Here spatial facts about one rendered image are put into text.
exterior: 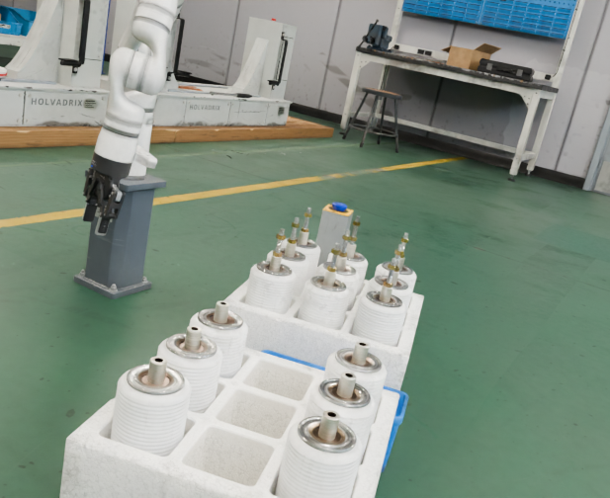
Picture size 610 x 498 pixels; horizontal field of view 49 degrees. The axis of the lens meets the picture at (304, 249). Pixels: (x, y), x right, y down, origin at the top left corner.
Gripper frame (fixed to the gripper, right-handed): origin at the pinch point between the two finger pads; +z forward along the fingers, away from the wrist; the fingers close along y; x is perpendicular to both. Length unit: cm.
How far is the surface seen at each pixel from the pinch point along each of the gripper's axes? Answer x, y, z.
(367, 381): 18, 64, -3
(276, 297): 29.5, 26.3, 2.0
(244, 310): 24.0, 24.8, 6.0
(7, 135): 39, -183, 33
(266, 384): 16.6, 45.5, 9.4
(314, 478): -2, 77, 1
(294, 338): 31.0, 33.7, 7.1
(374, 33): 343, -312, -78
